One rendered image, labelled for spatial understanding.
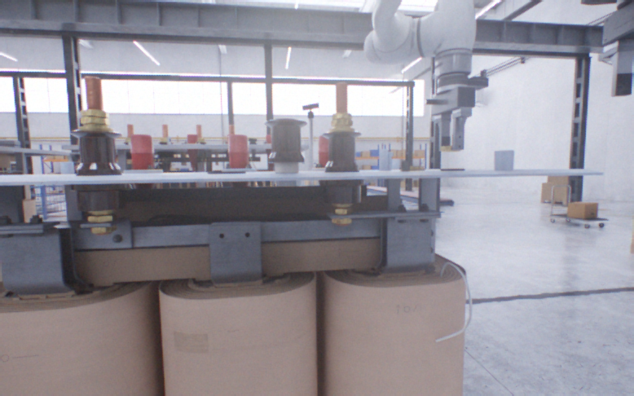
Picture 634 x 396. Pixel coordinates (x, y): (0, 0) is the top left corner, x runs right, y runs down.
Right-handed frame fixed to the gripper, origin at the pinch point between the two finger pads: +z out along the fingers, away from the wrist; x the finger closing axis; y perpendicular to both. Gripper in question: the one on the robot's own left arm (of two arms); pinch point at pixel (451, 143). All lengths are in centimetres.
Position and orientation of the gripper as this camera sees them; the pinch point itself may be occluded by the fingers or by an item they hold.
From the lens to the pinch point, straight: 94.7
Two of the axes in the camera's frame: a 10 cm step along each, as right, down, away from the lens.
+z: 0.1, 10.0, 0.9
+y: -9.9, 0.3, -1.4
